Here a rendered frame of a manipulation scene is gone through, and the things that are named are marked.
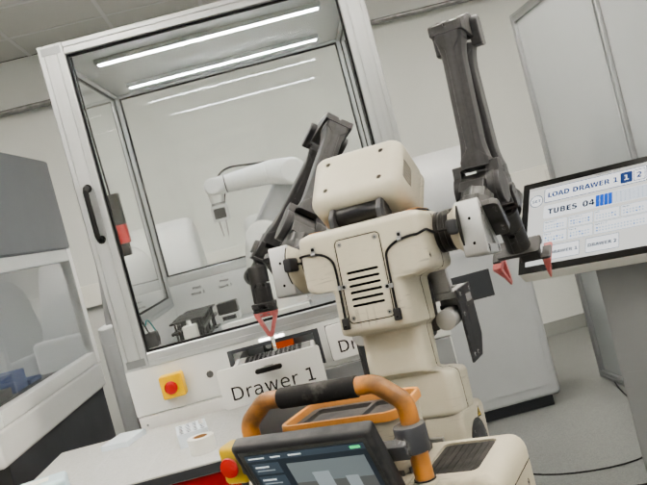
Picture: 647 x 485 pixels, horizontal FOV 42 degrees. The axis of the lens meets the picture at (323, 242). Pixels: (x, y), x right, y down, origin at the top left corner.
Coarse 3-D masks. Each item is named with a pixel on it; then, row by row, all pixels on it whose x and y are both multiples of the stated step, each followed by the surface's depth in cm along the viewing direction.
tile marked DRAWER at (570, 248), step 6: (558, 246) 236; (564, 246) 234; (570, 246) 233; (576, 246) 232; (552, 252) 236; (558, 252) 235; (564, 252) 234; (570, 252) 232; (576, 252) 231; (552, 258) 235
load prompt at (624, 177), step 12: (636, 168) 233; (588, 180) 241; (600, 180) 238; (612, 180) 236; (624, 180) 233; (636, 180) 231; (552, 192) 247; (564, 192) 244; (576, 192) 241; (588, 192) 239
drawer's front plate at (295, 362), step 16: (288, 352) 231; (304, 352) 230; (320, 352) 230; (240, 368) 230; (256, 368) 230; (288, 368) 230; (304, 368) 230; (320, 368) 230; (224, 384) 230; (240, 384) 230; (256, 384) 230; (288, 384) 230; (224, 400) 230; (240, 400) 230
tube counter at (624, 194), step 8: (608, 192) 234; (616, 192) 233; (624, 192) 231; (632, 192) 230; (640, 192) 228; (584, 200) 238; (592, 200) 236; (600, 200) 235; (608, 200) 233; (616, 200) 231; (624, 200) 230; (584, 208) 237; (592, 208) 235
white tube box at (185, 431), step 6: (204, 420) 235; (180, 426) 236; (186, 426) 233; (192, 426) 231; (198, 426) 229; (204, 426) 227; (180, 432) 229; (186, 432) 226; (192, 432) 225; (198, 432) 226; (180, 438) 225; (186, 438) 225; (180, 444) 225; (186, 444) 225
